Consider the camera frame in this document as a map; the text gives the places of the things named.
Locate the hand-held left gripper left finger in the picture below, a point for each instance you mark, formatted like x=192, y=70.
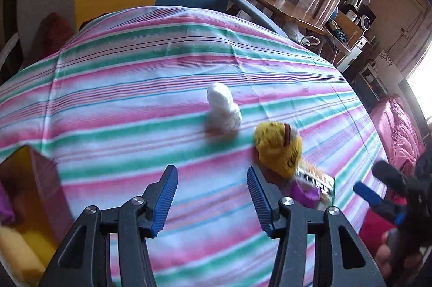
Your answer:
x=165, y=202

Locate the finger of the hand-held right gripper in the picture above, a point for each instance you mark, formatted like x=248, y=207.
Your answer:
x=388, y=174
x=366, y=194

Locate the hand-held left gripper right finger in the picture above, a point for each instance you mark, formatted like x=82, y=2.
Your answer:
x=260, y=202

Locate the purple pouch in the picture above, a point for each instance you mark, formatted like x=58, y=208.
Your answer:
x=303, y=196

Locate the red storage box yellow inside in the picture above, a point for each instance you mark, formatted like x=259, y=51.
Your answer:
x=47, y=185

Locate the purple packet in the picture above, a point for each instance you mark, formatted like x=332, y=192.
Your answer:
x=5, y=206

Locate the person's right hand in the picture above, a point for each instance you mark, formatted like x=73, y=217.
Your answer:
x=384, y=256

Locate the red cloth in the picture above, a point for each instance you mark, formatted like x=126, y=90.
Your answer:
x=374, y=226

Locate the pink bedding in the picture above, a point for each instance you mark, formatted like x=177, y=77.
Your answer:
x=401, y=131

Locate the striped pink green bedsheet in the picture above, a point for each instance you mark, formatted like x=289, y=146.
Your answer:
x=135, y=88

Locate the wooden cabinet with white door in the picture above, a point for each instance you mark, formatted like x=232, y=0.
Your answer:
x=349, y=27

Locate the brown door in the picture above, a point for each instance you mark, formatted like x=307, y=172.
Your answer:
x=401, y=20

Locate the black stereo speaker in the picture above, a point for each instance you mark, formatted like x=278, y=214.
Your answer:
x=364, y=18

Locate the white plastic bag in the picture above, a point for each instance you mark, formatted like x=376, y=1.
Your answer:
x=297, y=35

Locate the wooden side desk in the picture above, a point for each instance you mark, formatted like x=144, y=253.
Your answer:
x=287, y=8

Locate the brown plush cushion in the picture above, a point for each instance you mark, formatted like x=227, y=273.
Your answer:
x=57, y=30

